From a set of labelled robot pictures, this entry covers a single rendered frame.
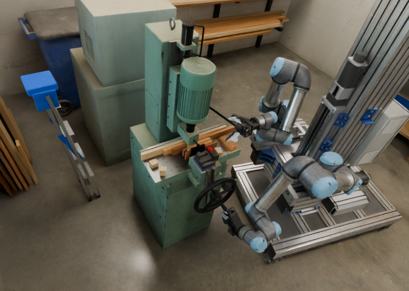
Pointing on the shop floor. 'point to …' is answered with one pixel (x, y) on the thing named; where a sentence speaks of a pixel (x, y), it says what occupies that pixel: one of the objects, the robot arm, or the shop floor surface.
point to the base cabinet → (168, 206)
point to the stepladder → (46, 83)
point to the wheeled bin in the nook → (57, 49)
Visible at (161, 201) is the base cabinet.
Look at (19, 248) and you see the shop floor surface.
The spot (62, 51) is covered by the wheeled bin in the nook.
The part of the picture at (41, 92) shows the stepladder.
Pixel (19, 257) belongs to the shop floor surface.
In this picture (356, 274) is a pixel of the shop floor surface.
